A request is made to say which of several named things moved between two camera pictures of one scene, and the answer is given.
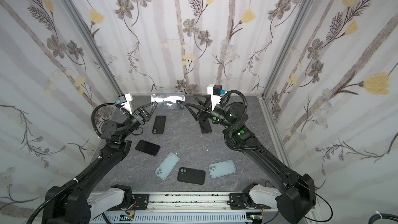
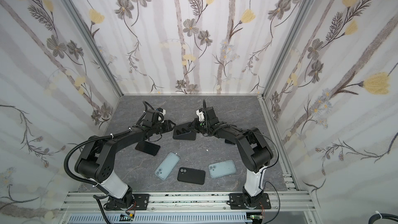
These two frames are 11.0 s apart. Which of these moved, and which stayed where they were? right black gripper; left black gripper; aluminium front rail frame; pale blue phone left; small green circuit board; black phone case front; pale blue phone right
Moved: left black gripper; right black gripper
Stayed: aluminium front rail frame; pale blue phone right; small green circuit board; black phone case front; pale blue phone left
